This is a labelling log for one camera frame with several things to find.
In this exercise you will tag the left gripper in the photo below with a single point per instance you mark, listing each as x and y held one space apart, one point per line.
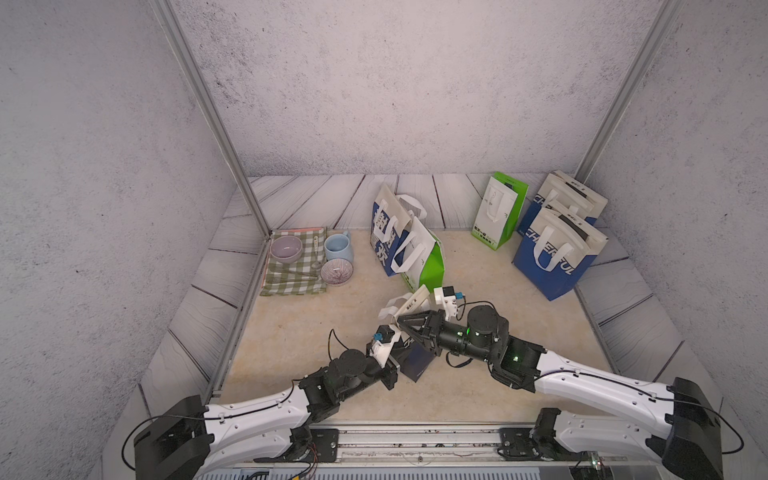
389 372

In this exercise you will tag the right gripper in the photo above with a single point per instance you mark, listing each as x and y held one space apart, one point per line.
429 337

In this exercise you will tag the navy beige bag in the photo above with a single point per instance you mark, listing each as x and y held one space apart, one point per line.
413 360

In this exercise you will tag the green white bag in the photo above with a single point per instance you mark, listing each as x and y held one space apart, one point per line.
500 209
419 258

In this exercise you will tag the blue beige takeout bag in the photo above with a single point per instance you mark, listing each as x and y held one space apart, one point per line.
561 189

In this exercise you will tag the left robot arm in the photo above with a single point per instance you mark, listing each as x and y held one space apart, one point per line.
191 439

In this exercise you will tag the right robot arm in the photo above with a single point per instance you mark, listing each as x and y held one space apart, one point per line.
673 425

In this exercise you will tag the pink patterned bowl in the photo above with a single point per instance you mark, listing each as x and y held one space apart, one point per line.
337 272

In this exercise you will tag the blue mug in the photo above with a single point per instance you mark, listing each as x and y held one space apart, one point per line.
339 246

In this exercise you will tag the green checkered cloth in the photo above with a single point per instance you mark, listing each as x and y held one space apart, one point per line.
303 276

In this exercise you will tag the purple bowl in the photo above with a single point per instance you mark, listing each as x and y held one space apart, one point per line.
286 249

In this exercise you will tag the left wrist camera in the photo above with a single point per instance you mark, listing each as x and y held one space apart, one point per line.
383 342

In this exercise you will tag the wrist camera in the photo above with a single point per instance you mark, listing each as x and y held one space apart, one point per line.
383 342
445 299

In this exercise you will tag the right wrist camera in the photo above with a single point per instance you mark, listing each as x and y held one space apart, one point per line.
445 299

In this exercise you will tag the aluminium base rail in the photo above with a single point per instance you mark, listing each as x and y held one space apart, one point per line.
420 447

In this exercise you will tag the right aluminium frame post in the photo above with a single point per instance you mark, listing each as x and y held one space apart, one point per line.
643 60

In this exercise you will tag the aluminium frame post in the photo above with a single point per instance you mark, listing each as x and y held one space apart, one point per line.
173 31
643 60

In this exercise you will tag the left aluminium frame post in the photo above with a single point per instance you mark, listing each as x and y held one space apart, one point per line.
173 31

